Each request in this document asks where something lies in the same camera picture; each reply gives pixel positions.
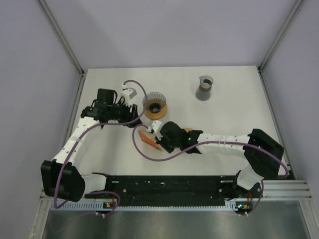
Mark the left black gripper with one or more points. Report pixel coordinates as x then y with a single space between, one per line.
129 116

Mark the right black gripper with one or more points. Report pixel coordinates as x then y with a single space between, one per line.
162 143

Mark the orange coffee filter pack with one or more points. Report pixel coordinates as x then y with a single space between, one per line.
148 138

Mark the smoked glass dripper cone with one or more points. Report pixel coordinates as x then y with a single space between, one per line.
154 102

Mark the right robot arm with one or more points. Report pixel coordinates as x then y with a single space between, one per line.
263 153

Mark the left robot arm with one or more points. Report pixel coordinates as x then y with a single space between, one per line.
61 176

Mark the grey glass carafe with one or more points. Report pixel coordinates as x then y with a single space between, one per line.
203 91

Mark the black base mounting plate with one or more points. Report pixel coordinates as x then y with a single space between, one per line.
174 191

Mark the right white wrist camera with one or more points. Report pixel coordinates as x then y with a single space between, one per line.
155 128

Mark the grey cable duct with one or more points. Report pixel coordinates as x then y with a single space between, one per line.
105 205

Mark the aluminium frame rail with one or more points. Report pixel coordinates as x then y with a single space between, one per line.
272 189

